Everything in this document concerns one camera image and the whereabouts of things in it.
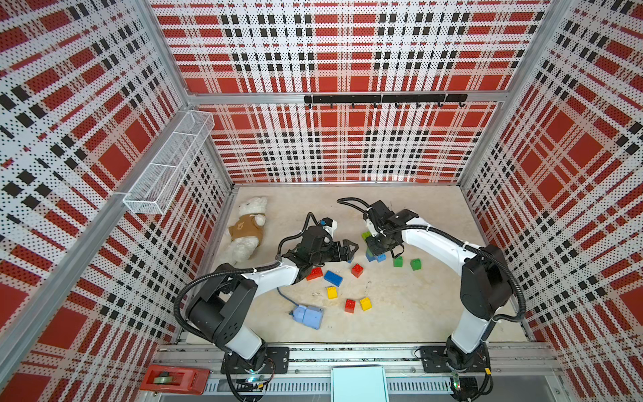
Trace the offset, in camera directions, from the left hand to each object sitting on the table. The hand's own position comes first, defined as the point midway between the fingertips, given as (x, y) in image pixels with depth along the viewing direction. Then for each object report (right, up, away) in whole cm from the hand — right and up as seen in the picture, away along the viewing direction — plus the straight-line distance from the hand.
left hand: (353, 247), depth 87 cm
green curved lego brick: (+18, -7, +7) cm, 20 cm away
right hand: (+10, -1, +1) cm, 10 cm away
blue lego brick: (+7, -5, +5) cm, 10 cm away
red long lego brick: (-13, -10, +4) cm, 17 cm away
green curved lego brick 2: (+24, -7, +4) cm, 25 cm away
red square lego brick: (-1, -19, -5) cm, 20 cm away
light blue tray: (0, -35, -19) cm, 40 cm away
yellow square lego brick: (-7, -16, -1) cm, 18 cm away
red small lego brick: (+1, -9, +3) cm, 10 cm away
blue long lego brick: (-7, -12, +4) cm, 15 cm away
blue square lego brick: (-1, -7, +10) cm, 12 cm away
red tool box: (-50, -32, -21) cm, 63 cm away
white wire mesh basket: (-75, +21, +6) cm, 78 cm away
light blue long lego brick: (+10, -4, -1) cm, 10 cm away
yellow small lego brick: (+4, -19, -3) cm, 20 cm away
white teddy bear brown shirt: (-41, +4, +8) cm, 42 cm away
